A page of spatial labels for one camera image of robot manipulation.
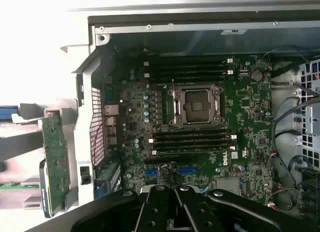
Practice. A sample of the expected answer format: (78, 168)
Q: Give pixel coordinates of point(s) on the metal disk bay cage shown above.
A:
(310, 122)

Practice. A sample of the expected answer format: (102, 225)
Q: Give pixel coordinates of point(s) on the metal CPU socket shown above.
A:
(197, 107)

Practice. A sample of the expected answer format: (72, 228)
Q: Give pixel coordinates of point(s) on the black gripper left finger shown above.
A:
(152, 212)

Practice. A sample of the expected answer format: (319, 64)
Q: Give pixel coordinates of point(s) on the black expansion slot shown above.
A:
(170, 159)

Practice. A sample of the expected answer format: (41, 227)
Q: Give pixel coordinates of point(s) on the grey parts rack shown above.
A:
(22, 142)

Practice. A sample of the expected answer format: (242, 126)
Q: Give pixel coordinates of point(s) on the black open PC case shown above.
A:
(200, 42)

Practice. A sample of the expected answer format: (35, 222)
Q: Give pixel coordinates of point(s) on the green RAM stick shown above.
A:
(15, 186)

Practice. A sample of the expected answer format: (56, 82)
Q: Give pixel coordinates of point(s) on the round coin battery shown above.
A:
(256, 75)

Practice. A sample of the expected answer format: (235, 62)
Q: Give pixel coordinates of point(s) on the green motherboard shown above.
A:
(250, 122)

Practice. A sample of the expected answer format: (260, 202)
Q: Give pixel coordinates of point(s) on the hard disk with blue rails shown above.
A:
(8, 113)

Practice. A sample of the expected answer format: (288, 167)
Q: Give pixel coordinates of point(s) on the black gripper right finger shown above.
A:
(197, 212)

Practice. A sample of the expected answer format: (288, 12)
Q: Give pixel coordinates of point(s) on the blue expansion slot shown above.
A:
(187, 171)

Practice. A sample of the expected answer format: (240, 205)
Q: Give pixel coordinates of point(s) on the silver chipset heatsink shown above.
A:
(227, 185)

